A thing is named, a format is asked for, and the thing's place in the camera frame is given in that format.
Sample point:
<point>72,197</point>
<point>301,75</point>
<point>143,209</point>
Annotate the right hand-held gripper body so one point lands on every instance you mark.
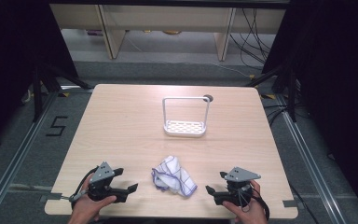
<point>239,175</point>

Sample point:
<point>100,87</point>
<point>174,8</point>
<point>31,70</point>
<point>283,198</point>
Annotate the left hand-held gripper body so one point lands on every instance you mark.
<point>101,174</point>

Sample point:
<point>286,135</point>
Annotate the white checked cloth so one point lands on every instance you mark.
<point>172,177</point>

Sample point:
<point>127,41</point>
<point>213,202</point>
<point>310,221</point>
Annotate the person's left hand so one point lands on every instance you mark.
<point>84,208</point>

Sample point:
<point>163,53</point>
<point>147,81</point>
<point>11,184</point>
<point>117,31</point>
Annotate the person's right hand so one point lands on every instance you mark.
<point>250,213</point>

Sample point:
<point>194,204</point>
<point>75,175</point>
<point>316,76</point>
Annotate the grey tape strip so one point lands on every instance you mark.
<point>289,203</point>
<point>52,196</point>

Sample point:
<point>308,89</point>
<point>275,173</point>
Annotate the black tape floor mark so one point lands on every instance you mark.
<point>57,126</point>

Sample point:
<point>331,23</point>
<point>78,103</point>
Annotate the grey round table grommet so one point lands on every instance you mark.
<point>209,97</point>

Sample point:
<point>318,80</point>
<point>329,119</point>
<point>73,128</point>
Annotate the black metal stand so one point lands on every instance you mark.
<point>292,93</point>
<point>38,93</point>

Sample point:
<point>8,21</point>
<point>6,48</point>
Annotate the black curtain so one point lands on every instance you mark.
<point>338,77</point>
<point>9,56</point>

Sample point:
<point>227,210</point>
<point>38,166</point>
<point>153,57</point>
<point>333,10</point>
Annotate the yellow object under desk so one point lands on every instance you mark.
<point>172,32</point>

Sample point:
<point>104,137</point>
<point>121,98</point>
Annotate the beige desk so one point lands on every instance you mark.
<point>167,17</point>

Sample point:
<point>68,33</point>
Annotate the aluminium floor rail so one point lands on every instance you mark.
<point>15,161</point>
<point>310,168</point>

